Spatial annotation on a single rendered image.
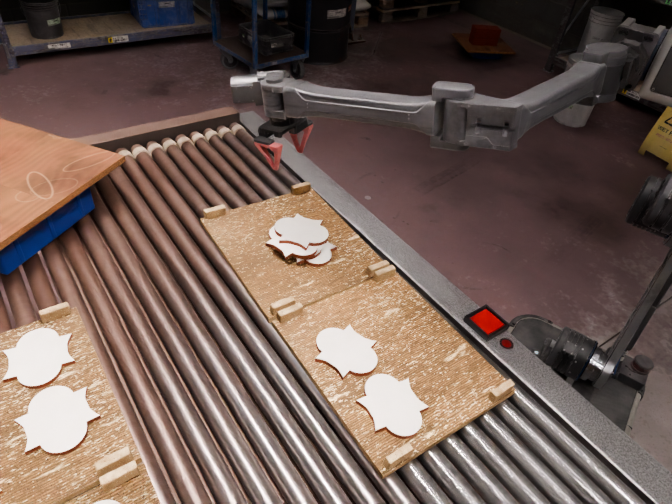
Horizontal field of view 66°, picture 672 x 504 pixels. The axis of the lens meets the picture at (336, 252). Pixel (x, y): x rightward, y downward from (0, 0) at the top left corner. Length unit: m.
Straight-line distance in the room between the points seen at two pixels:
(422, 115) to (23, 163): 1.06
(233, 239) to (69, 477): 0.66
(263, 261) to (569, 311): 1.89
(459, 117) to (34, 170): 1.08
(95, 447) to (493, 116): 0.88
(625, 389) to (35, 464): 1.94
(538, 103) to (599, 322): 2.01
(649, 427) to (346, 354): 1.71
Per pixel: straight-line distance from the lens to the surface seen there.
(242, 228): 1.41
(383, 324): 1.19
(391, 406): 1.05
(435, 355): 1.16
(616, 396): 2.26
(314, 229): 1.33
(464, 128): 0.93
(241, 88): 1.15
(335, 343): 1.12
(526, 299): 2.81
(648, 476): 1.21
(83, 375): 1.14
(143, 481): 1.00
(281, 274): 1.27
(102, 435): 1.06
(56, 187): 1.46
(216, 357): 1.13
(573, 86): 1.08
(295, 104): 1.06
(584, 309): 2.91
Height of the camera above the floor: 1.82
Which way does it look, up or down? 41 degrees down
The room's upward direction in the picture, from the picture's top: 7 degrees clockwise
